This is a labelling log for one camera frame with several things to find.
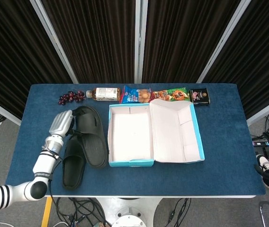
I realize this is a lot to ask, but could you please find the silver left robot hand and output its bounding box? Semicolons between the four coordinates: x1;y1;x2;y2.
48;109;76;140

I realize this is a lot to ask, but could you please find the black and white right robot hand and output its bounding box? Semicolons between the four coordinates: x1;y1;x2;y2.
254;153;269;190

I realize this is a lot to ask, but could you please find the black slipper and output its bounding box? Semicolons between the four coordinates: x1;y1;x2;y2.
72;105;109;169
62;134;87;191

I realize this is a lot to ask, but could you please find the light blue shoe box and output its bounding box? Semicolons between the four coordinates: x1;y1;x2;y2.
107;98;206;167

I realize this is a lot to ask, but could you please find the black power strip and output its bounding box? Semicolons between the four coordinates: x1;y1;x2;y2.
252;140;268;148

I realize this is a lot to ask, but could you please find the dark red grape bunch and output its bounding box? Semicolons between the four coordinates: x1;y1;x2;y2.
58;90;86;106

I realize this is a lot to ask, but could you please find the tea bottle with white label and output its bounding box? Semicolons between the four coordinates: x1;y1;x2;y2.
86;87;121;102

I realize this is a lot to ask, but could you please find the blue cookie snack bag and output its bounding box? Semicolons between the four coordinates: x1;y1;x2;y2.
119;85;153;105

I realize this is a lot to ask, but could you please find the dark ribbed partition panel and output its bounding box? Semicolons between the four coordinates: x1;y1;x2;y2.
41;0;136;84
203;0;269;119
142;0;241;84
0;0;73;120

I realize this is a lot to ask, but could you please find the yellow floor strip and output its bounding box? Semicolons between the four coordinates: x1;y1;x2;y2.
41;197;53;227

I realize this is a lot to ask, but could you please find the black tin can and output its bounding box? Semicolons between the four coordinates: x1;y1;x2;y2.
188;87;211;106

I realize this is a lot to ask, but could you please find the green and orange snack bag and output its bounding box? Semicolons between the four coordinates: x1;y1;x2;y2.
151;87;191;103

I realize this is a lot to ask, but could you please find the white partition base rail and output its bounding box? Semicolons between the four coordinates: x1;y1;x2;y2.
246;94;269;126
0;94;22;126

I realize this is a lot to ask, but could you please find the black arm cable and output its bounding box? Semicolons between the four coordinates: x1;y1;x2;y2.
41;145;63;199

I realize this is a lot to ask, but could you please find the white partition frame post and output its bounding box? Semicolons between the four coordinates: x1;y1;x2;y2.
29;0;79;84
197;0;252;84
135;0;149;84

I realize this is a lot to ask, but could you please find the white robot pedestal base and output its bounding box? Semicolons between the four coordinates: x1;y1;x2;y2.
94;197;165;227

